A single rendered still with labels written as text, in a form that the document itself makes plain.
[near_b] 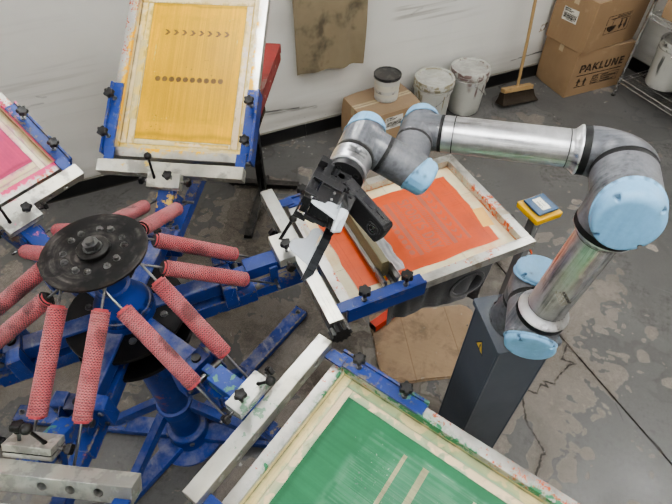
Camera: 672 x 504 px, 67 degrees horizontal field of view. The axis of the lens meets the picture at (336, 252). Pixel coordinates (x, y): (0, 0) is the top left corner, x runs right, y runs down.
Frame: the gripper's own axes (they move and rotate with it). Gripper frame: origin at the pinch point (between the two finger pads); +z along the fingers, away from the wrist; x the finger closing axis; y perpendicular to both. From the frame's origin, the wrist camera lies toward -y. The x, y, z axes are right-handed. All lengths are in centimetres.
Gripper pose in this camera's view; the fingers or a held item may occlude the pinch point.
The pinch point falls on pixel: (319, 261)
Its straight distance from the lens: 79.5
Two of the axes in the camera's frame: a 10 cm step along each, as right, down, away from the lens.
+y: -8.9, -4.5, -0.9
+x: 3.4, -5.1, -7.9
